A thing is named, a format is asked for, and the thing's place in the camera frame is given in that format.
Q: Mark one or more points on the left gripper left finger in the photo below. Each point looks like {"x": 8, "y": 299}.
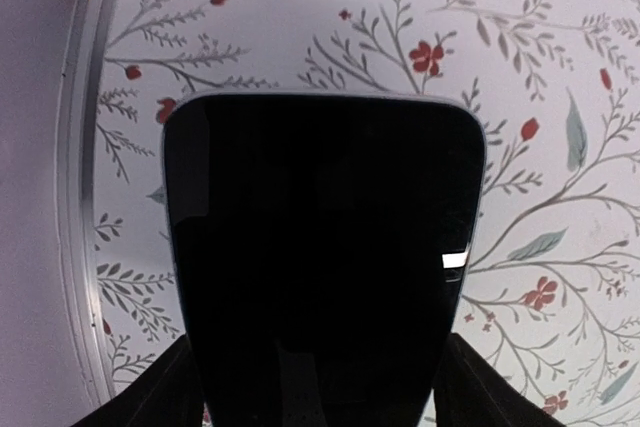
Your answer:
{"x": 166, "y": 394}

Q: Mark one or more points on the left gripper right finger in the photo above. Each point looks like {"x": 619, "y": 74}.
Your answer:
{"x": 495, "y": 387}

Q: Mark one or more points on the black phone silver edge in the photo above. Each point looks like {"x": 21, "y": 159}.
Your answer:
{"x": 319, "y": 242}

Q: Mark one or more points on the floral patterned table mat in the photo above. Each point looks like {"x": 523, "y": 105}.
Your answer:
{"x": 549, "y": 296}

